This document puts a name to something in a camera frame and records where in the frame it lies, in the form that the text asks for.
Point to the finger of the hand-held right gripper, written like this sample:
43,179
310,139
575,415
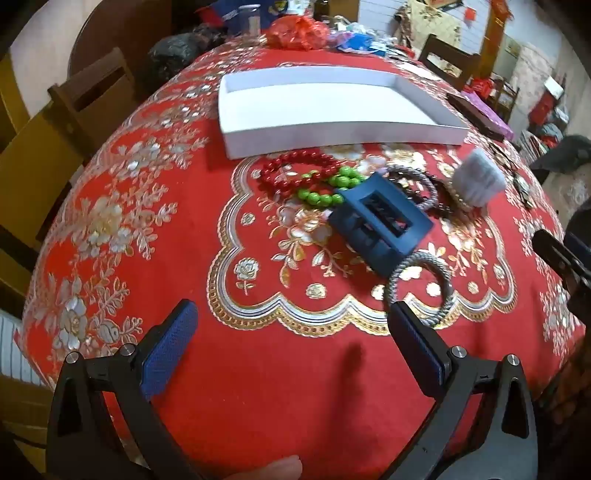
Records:
561,258

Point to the blue packets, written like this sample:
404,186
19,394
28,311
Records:
362,44

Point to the floral cloth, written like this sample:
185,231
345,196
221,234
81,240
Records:
434,21

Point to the clear glass jar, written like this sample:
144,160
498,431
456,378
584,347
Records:
249,21

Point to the dark wooden chair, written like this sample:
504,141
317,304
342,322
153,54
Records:
450,57

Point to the white radiator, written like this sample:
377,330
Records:
16,350

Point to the brown wooden chair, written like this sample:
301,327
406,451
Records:
92,78

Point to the red plastic bag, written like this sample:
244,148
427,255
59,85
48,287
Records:
298,32

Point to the black plastic bag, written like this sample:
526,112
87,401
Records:
184,55

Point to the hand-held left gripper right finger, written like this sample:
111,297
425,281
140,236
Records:
418,350

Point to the dark flat box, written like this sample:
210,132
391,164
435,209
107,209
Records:
471,113

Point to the person's left hand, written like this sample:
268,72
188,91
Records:
268,468

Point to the wrist watch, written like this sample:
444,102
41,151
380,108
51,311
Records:
524,189

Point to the light grey fluffy wristband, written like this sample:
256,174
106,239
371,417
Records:
480,177

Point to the purple box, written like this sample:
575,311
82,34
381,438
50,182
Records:
489,113

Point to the blue bag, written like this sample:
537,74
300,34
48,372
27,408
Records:
221,9

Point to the round brown wooden board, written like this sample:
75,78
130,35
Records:
115,32

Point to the white shallow tray box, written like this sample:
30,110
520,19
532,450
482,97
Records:
323,106

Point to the blue hair claw clip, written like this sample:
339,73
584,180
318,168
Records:
406,235

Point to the dark cloth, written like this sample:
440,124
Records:
568,154

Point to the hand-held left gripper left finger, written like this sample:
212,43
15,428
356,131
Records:
171,350

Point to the dark glass bottle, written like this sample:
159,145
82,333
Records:
322,8

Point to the wooden chair left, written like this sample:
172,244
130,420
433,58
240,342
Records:
32,161

